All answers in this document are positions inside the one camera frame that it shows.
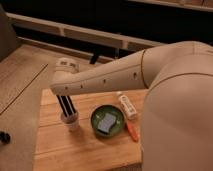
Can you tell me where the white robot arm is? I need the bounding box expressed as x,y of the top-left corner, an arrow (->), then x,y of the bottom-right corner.
50,41 -> 213,171

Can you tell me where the black table leg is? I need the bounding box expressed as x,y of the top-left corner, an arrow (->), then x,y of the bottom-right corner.
89,53 -> 100,64

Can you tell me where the white glue bottle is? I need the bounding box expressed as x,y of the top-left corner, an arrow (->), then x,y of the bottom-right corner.
116,91 -> 137,120

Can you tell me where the blue sponge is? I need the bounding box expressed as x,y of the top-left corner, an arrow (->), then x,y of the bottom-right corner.
98,113 -> 116,133

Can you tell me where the green bowl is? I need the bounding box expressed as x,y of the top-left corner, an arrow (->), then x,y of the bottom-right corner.
91,105 -> 125,138

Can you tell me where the orange marker pen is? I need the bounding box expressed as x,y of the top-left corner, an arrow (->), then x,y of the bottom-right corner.
126,120 -> 139,142

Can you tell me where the wooden board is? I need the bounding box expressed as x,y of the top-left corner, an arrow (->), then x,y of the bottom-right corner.
33,89 -> 142,171

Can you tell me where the grey cabinet corner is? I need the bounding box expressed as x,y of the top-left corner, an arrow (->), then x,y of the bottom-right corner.
0,4 -> 21,62

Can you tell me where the black object on floor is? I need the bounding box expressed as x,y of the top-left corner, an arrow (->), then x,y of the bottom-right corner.
0,131 -> 11,144

